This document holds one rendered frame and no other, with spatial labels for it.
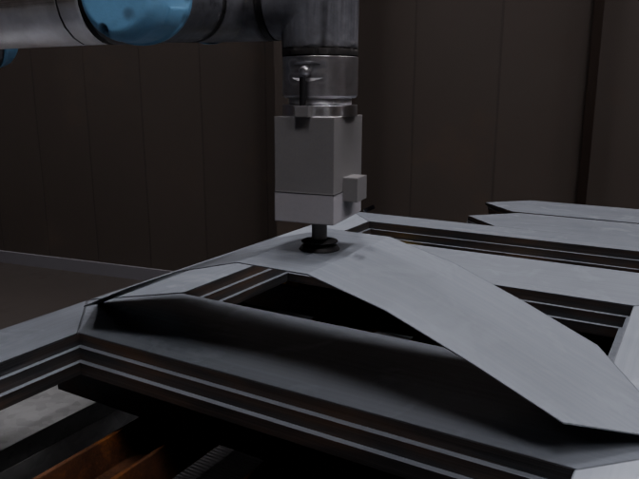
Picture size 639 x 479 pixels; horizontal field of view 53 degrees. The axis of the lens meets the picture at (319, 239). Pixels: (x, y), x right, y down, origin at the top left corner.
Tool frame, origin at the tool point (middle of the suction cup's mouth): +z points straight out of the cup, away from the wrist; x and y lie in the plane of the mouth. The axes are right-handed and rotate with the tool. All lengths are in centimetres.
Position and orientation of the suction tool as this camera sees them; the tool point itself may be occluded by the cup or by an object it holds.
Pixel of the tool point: (319, 259)
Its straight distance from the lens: 68.6
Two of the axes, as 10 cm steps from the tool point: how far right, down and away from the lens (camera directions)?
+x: -9.3, -0.9, 3.7
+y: 3.8, -2.1, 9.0
